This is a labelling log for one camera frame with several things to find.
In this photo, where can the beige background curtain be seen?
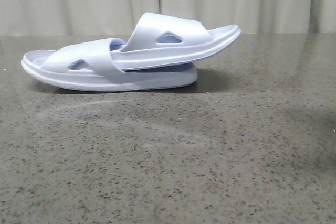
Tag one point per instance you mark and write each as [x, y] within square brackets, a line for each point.
[119, 17]

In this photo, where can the light blue slipper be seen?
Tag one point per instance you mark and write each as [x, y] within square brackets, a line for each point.
[161, 40]
[89, 66]

